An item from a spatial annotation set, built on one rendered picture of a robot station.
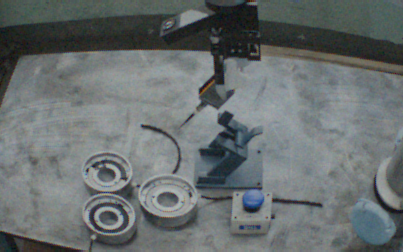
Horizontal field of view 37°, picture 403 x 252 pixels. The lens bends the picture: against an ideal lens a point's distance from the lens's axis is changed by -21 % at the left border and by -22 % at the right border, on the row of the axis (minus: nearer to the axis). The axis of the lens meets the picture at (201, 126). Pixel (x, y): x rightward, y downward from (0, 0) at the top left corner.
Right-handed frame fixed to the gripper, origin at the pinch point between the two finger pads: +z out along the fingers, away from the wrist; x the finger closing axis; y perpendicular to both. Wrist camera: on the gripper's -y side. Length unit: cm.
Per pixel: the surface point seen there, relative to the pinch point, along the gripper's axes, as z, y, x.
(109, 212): 16.2, -20.3, -15.1
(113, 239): 16.0, -19.0, -22.2
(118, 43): 97, -50, 143
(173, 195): 17.2, -8.6, -9.1
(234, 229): 18.4, 2.5, -16.7
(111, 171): 16.5, -20.8, -4.3
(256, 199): 12.9, 6.2, -14.1
